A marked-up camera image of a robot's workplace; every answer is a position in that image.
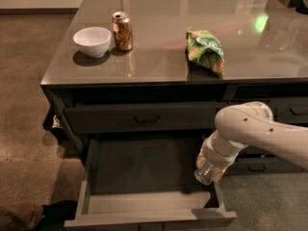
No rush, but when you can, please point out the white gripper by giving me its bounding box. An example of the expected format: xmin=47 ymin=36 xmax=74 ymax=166
xmin=196 ymin=139 xmax=237 ymax=182

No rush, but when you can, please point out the clear plastic water bottle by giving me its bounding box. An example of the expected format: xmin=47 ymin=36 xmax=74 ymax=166
xmin=194 ymin=161 xmax=214 ymax=186

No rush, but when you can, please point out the brown robot base part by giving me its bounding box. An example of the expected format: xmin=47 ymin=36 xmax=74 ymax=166
xmin=0 ymin=200 xmax=77 ymax=231

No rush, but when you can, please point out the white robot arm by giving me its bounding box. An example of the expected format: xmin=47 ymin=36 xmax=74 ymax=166
xmin=194 ymin=101 xmax=308 ymax=186

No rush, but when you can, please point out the grey bottom right drawer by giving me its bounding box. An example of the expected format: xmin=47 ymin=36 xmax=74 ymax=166
xmin=225 ymin=156 xmax=306 ymax=175

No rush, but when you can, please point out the grey top left drawer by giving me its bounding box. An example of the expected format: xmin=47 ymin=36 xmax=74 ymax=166
xmin=64 ymin=101 xmax=227 ymax=134

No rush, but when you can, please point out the open grey middle drawer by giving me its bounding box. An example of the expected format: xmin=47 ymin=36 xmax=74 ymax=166
xmin=64 ymin=137 xmax=237 ymax=231

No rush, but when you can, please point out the grey top right drawer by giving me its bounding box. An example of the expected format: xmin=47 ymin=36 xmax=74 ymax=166
xmin=217 ymin=97 xmax=308 ymax=126

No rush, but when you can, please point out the green snack bag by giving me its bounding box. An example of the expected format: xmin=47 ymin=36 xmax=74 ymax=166
xmin=186 ymin=28 xmax=224 ymax=79

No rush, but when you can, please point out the grey kitchen island cabinet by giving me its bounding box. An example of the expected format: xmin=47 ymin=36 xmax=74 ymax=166
xmin=41 ymin=0 xmax=308 ymax=157

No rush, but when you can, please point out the black side bin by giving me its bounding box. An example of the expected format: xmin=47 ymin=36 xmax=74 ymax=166
xmin=42 ymin=107 xmax=66 ymax=141

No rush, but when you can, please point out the orange soda can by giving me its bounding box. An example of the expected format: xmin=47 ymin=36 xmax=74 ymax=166
xmin=112 ymin=12 xmax=133 ymax=51

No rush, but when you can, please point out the white ceramic bowl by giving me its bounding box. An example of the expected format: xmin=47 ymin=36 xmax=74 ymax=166
xmin=73 ymin=27 xmax=112 ymax=58

